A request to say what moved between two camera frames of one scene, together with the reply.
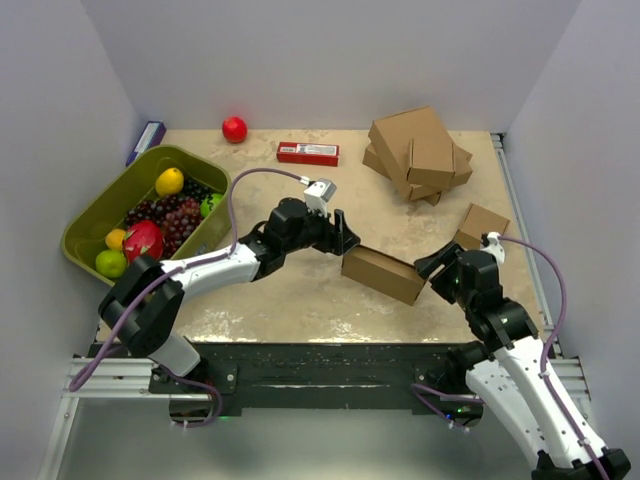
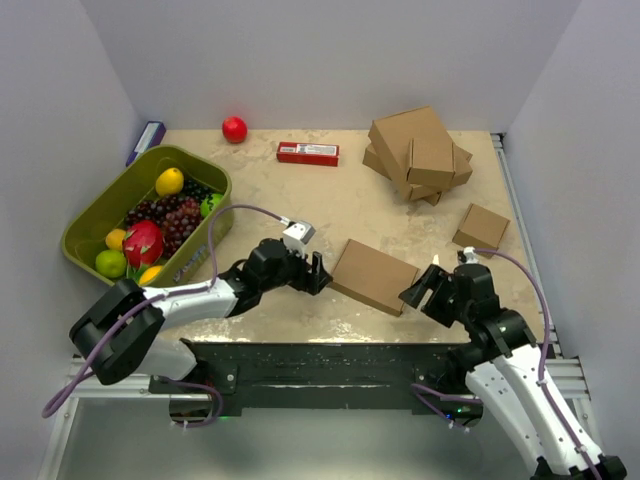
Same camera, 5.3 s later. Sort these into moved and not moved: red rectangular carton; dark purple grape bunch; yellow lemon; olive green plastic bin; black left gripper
Moved: black left gripper
Not moved: yellow lemon; dark purple grape bunch; olive green plastic bin; red rectangular carton
